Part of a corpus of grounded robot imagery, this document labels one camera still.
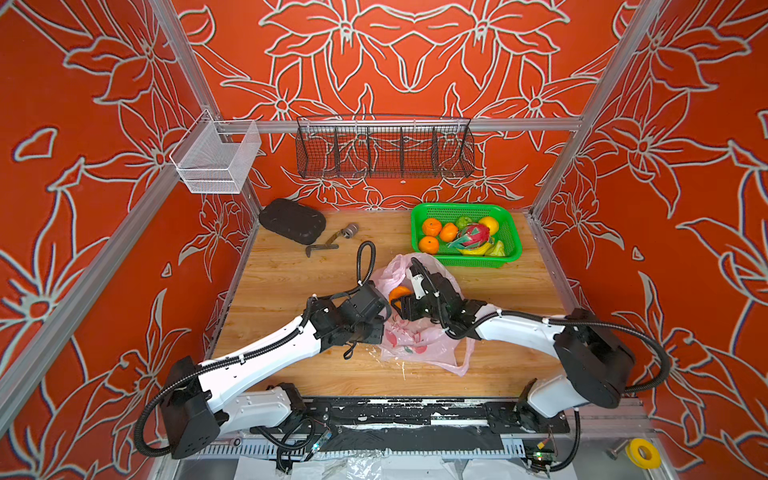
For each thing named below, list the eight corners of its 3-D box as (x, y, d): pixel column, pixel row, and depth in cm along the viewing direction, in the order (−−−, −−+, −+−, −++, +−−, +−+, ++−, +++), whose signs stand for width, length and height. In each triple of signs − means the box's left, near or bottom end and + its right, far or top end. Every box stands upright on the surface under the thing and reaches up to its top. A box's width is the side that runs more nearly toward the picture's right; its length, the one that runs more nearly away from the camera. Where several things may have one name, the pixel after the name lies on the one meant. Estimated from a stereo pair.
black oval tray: (259, 226, 117) (254, 216, 113) (282, 205, 125) (278, 194, 121) (308, 248, 110) (305, 239, 105) (329, 224, 118) (327, 214, 113)
